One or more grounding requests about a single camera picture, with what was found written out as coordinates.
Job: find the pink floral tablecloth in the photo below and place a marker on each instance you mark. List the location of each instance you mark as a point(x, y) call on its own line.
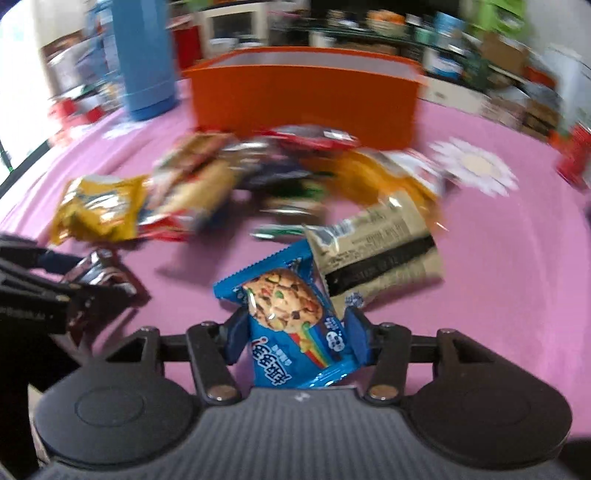
point(516, 267)

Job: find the red top snack packet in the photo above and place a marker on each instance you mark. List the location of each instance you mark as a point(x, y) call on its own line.
point(312, 137)

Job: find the green white biscuit packet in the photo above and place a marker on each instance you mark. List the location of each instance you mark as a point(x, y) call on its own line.
point(288, 206)

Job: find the brown orange snack packet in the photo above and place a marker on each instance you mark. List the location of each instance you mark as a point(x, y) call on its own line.
point(186, 186)

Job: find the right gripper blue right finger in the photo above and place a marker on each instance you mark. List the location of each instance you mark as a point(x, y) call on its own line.
point(387, 348)

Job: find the orange yellow snack packet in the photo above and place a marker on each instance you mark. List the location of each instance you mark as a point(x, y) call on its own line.
point(364, 180)

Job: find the orange storage box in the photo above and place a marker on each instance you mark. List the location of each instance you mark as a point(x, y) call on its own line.
point(373, 97)

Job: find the dark navy snack packet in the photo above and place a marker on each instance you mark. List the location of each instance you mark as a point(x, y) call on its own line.
point(262, 162)

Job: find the red soda can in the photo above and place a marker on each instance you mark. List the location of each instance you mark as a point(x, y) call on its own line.
point(574, 164)

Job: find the dark shiny snack packet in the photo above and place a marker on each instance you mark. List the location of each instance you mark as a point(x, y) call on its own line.
point(105, 288)

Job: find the blue thermos jug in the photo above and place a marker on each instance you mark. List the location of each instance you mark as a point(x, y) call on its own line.
point(146, 61)

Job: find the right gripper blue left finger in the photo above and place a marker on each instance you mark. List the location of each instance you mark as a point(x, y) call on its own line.
point(212, 348)

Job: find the blue chocolate chip cookie packet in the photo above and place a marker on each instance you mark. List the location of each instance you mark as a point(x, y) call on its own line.
point(295, 338)

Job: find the beige black snack packet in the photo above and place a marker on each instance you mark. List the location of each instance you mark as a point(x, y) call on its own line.
point(385, 248)

